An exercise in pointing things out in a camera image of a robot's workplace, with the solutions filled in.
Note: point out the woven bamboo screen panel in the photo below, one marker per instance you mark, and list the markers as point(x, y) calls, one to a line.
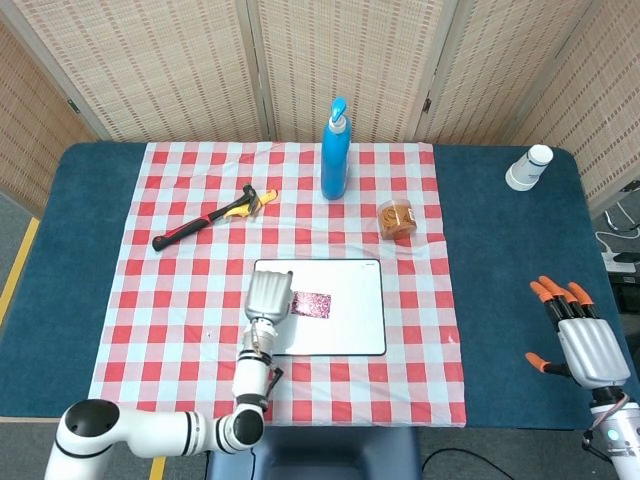
point(30, 110)
point(150, 65)
point(350, 50)
point(490, 65)
point(612, 100)

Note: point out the small metal screen hinge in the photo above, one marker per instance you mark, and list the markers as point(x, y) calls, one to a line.
point(74, 106)
point(427, 105)

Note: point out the stack of white paper cups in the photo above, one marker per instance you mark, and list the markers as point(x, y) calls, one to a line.
point(527, 169)

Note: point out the yellow utility knife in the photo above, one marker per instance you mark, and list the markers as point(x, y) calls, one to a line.
point(235, 212)

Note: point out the white power strip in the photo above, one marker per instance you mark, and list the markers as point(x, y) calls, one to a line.
point(620, 262)

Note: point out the silver left hand black fingers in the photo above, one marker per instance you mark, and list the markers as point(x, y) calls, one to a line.
point(267, 295)

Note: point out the blue pump bottle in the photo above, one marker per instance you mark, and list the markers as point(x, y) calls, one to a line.
point(335, 160)

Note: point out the dark blue table cover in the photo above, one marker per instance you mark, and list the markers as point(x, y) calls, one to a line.
point(505, 250)

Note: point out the silver right hand orange fingertips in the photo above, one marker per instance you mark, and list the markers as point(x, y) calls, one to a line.
point(592, 350)

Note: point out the white board with black rim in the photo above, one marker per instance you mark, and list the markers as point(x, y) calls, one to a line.
point(350, 310)

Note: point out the red white checkered tablecloth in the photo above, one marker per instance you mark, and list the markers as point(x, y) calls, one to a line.
point(350, 390)

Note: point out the clear jar of rubber bands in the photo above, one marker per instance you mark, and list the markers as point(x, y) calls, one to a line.
point(398, 220)

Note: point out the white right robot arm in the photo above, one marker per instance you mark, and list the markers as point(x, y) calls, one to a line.
point(620, 435)

